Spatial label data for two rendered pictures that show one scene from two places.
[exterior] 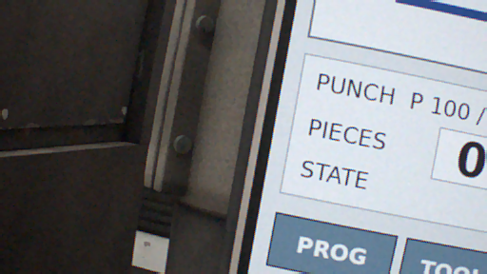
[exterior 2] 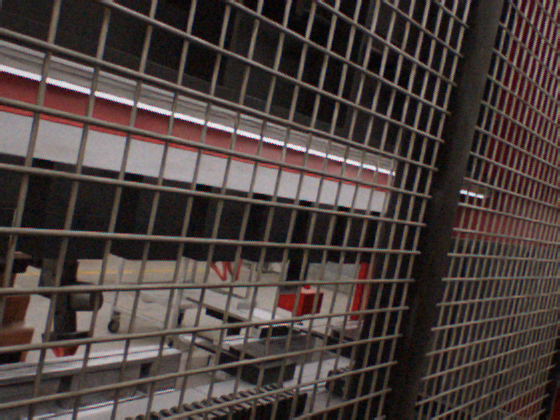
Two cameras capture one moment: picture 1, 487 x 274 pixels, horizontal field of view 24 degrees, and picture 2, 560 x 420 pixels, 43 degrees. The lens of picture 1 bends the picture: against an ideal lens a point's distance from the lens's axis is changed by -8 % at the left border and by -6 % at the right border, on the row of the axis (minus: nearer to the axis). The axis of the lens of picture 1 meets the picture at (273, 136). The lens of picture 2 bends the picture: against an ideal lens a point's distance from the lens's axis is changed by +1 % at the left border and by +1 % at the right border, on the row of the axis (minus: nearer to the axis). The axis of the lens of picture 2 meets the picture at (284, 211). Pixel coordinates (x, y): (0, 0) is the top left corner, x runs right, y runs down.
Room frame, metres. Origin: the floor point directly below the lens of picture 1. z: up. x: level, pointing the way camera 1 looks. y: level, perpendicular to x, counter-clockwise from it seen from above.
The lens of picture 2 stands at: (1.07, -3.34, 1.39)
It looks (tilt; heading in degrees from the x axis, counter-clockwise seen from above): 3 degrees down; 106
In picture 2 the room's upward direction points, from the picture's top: 12 degrees clockwise
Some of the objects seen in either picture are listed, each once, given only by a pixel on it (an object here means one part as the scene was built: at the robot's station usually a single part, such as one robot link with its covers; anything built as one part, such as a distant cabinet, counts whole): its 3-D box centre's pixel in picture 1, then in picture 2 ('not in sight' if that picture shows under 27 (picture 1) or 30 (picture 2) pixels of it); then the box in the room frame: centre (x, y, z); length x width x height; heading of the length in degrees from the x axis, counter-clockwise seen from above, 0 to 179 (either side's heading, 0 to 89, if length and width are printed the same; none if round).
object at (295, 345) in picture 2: not in sight; (266, 352); (0.60, -1.57, 0.92); 0.39 x 0.06 x 0.10; 71
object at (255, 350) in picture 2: not in sight; (230, 351); (0.63, -1.97, 1.01); 0.26 x 0.12 x 0.05; 161
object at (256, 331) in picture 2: not in sight; (277, 328); (0.61, -1.54, 0.99); 0.20 x 0.03 x 0.03; 71
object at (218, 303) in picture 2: not in sight; (241, 309); (0.48, -1.47, 1.00); 0.26 x 0.18 x 0.01; 161
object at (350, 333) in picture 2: not in sight; (331, 335); (0.76, -1.57, 1.01); 0.26 x 0.12 x 0.05; 161
